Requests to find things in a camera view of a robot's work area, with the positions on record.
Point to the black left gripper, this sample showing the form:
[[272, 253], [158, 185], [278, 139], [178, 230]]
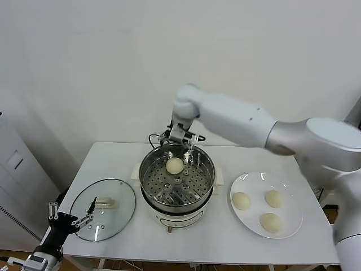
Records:
[[60, 226]]

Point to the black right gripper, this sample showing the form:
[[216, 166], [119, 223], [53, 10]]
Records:
[[179, 132]]

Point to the white steamed baozi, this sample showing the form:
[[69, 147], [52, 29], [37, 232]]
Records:
[[274, 199], [174, 165], [241, 201], [271, 222]]

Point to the round glass pot lid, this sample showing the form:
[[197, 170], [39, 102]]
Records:
[[118, 203]]

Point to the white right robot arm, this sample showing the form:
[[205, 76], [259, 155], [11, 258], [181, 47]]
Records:
[[239, 121]]

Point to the stainless steel steamer basket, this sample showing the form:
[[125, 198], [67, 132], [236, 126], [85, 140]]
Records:
[[158, 180]]

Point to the grey metal cabinet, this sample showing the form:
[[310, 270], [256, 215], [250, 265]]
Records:
[[17, 183]]

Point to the white electric cooker base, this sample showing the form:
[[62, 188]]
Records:
[[180, 217]]

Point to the large white round plate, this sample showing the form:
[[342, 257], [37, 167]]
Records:
[[251, 223]]

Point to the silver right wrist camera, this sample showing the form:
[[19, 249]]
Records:
[[197, 138]]

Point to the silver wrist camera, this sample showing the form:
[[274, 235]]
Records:
[[36, 258], [197, 138]]

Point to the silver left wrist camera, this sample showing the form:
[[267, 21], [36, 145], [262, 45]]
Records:
[[36, 258]]

